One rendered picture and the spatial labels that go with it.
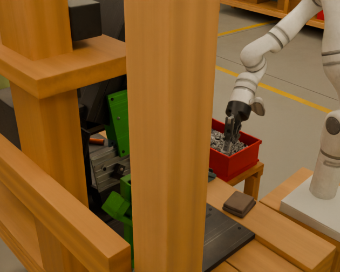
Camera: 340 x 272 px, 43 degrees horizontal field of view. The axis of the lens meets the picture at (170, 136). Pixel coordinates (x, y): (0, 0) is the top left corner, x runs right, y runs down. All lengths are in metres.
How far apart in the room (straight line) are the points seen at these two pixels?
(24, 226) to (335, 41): 1.14
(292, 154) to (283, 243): 2.26
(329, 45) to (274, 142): 2.35
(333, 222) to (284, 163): 1.98
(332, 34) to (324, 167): 0.44
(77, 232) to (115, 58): 0.34
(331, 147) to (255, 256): 0.44
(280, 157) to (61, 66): 2.86
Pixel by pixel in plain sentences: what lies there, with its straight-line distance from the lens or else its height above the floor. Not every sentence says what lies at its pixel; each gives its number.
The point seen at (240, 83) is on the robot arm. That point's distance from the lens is 1.36.
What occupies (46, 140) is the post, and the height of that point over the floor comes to 1.36.
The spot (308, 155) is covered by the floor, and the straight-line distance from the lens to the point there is 3.65.
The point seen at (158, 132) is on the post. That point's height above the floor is 1.54.
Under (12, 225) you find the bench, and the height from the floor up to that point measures 0.88.
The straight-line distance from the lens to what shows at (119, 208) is 1.11.
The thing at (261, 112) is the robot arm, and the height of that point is 1.24.
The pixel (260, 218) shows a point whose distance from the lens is 1.47.
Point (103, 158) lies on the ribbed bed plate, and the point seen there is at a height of 1.08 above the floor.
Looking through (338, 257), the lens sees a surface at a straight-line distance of 1.58.
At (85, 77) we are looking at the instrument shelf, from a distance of 0.84.
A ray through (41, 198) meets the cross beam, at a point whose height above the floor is 1.27.
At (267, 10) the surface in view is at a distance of 7.20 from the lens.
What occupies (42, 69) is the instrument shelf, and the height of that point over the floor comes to 1.54.
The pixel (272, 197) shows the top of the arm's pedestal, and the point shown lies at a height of 0.85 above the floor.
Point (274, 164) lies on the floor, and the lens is 3.45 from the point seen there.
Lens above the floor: 1.82
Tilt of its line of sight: 29 degrees down
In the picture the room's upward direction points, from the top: 1 degrees clockwise
